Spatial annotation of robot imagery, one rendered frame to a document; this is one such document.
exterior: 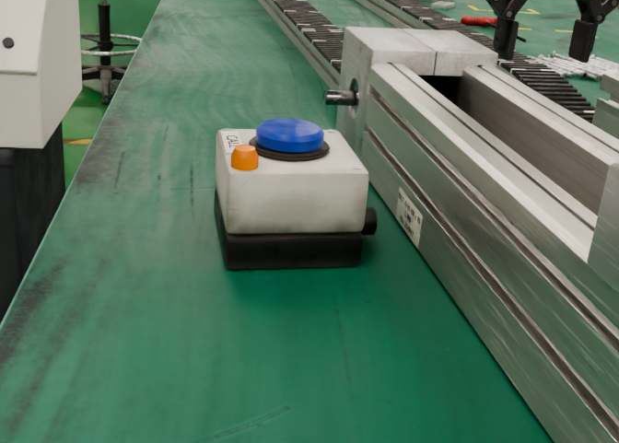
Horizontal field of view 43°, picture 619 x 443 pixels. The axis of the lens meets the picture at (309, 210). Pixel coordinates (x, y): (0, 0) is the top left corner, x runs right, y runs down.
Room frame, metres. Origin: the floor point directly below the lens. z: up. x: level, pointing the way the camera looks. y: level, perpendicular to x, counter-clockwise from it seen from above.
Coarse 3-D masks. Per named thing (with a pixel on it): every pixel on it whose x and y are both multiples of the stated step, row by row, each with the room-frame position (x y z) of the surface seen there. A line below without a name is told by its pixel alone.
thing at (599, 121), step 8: (608, 72) 0.61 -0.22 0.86; (616, 72) 0.61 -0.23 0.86; (608, 80) 0.61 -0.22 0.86; (616, 80) 0.59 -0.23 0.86; (608, 88) 0.60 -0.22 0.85; (616, 88) 0.59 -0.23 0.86; (616, 96) 0.59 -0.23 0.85; (600, 104) 0.61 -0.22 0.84; (608, 104) 0.60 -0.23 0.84; (616, 104) 0.61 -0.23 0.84; (600, 112) 0.61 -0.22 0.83; (608, 112) 0.60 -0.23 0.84; (616, 112) 0.59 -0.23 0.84; (592, 120) 0.61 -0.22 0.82; (600, 120) 0.60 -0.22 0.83; (608, 120) 0.59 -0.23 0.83; (616, 120) 0.58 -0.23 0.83; (600, 128) 0.60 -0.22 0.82; (608, 128) 0.59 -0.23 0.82; (616, 128) 0.58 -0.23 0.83; (616, 136) 0.58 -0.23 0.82
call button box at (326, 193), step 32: (224, 160) 0.42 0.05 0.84; (288, 160) 0.41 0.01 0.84; (320, 160) 0.42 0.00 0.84; (352, 160) 0.42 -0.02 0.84; (224, 192) 0.41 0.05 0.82; (256, 192) 0.39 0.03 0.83; (288, 192) 0.40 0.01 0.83; (320, 192) 0.40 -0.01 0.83; (352, 192) 0.41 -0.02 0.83; (224, 224) 0.41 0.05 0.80; (256, 224) 0.39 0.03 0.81; (288, 224) 0.40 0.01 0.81; (320, 224) 0.40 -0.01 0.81; (352, 224) 0.41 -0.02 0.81; (224, 256) 0.39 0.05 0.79; (256, 256) 0.39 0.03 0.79; (288, 256) 0.40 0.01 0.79; (320, 256) 0.40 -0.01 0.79; (352, 256) 0.41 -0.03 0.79
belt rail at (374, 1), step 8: (360, 0) 1.45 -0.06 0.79; (368, 0) 1.43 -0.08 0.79; (376, 0) 1.36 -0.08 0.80; (384, 0) 1.31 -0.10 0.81; (368, 8) 1.40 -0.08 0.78; (376, 8) 1.35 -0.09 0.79; (384, 8) 1.33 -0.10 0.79; (392, 8) 1.26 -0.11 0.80; (384, 16) 1.30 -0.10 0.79; (392, 16) 1.28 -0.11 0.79; (400, 16) 1.22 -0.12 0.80; (408, 16) 1.18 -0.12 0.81; (392, 24) 1.25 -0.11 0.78; (400, 24) 1.22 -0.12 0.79; (408, 24) 1.20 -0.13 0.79; (416, 24) 1.14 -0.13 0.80; (424, 24) 1.11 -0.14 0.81; (496, 64) 0.87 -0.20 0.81; (504, 72) 0.85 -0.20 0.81
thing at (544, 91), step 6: (540, 90) 0.78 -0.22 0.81; (546, 90) 0.78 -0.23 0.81; (552, 90) 0.78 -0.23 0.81; (558, 90) 0.78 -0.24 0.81; (564, 90) 0.78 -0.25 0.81; (570, 90) 0.78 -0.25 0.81; (576, 90) 0.78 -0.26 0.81; (564, 96) 0.77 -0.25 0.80; (570, 96) 0.77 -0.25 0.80; (576, 96) 0.77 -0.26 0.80
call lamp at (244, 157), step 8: (232, 152) 0.40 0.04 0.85; (240, 152) 0.40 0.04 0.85; (248, 152) 0.40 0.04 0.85; (256, 152) 0.40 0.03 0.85; (232, 160) 0.40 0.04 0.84; (240, 160) 0.39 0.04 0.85; (248, 160) 0.40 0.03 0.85; (256, 160) 0.40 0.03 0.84; (240, 168) 0.39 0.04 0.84; (248, 168) 0.40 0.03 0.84; (256, 168) 0.40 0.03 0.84
